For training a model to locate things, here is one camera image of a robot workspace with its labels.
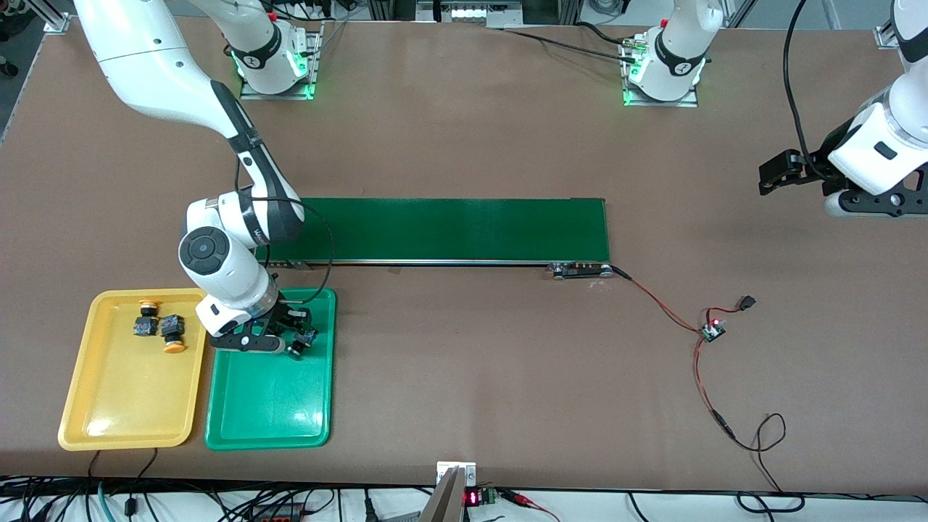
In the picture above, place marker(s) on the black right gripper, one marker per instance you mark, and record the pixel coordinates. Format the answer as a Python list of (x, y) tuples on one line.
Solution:
[(285, 313)]

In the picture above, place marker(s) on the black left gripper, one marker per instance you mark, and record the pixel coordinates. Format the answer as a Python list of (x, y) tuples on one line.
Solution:
[(826, 154)]

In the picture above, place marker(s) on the green mushroom push button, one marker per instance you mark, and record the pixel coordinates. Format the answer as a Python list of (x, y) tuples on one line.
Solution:
[(297, 346)]

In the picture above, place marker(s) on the yellow mushroom push button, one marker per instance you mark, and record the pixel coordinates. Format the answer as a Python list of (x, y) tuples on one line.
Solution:
[(146, 319), (172, 335)]

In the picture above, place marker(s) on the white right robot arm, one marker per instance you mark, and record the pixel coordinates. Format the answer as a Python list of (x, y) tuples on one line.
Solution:
[(217, 275)]

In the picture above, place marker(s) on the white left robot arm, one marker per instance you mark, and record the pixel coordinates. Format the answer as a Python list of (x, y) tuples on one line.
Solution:
[(881, 145)]

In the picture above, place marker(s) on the green plastic tray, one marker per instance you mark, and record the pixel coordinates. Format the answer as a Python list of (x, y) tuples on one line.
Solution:
[(268, 391)]

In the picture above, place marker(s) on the red-black lead with black plug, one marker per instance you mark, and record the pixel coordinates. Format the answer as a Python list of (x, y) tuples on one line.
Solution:
[(747, 301)]

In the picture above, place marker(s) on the black speed controller board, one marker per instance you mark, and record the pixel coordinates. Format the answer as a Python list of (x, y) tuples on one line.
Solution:
[(713, 331)]

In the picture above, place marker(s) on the yellow plastic tray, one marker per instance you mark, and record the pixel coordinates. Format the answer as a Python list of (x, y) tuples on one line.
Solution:
[(130, 391)]

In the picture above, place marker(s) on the orange power strip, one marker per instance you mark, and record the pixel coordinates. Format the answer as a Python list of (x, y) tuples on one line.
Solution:
[(279, 516)]

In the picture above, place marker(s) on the red-black conveyor motor lead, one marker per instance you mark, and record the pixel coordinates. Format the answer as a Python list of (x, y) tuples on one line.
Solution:
[(622, 273)]

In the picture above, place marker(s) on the green conveyor belt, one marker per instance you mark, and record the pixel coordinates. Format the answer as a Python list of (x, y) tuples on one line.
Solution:
[(471, 232)]

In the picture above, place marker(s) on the red digit display module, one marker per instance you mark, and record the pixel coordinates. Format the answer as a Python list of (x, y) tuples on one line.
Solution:
[(478, 497)]

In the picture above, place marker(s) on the red-black power supply lead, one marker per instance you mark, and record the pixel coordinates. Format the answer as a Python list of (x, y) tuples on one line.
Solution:
[(723, 423)]

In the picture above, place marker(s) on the red clip leads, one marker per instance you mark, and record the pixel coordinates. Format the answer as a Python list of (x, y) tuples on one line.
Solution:
[(525, 500)]

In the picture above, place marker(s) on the black shoe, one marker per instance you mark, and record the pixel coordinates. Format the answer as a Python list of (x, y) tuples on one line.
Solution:
[(6, 69)]

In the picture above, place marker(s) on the aluminium extrusion post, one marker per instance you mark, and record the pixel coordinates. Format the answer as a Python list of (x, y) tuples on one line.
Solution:
[(54, 20), (886, 36)]

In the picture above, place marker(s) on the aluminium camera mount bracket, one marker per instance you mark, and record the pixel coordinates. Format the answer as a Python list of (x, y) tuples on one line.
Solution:
[(446, 500)]

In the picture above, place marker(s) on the aluminium frame with device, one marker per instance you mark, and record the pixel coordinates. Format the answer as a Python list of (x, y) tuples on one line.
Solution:
[(471, 11)]

